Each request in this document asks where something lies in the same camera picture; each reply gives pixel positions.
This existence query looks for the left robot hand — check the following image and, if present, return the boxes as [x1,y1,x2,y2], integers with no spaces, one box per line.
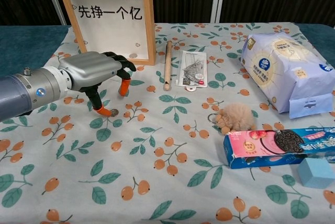
[58,50,137,118]

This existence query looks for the teal table cover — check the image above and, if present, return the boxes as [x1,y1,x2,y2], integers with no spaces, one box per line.
[0,24,335,117]

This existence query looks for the wooden stick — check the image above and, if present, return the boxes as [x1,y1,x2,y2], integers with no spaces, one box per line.
[163,40,173,92]

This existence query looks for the floral leaf tablecloth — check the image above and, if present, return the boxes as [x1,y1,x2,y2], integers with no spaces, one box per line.
[0,21,335,224]

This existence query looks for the clear packet with cat card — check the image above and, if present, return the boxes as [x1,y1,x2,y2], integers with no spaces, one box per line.
[174,50,209,93]

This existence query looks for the blue pink cookie box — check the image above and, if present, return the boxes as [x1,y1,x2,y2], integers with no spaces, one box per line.
[222,127,335,170]

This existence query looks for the lavender tissue pack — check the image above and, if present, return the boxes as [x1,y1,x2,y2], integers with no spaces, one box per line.
[240,31,335,119]

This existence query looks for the light blue cube block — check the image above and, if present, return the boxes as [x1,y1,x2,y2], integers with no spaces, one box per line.
[297,158,335,189]

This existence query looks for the wooden frame money box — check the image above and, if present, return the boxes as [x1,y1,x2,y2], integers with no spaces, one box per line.
[56,0,157,66]

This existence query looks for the beige fluffy plush keychain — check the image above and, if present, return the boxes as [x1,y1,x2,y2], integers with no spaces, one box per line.
[208,103,256,135]

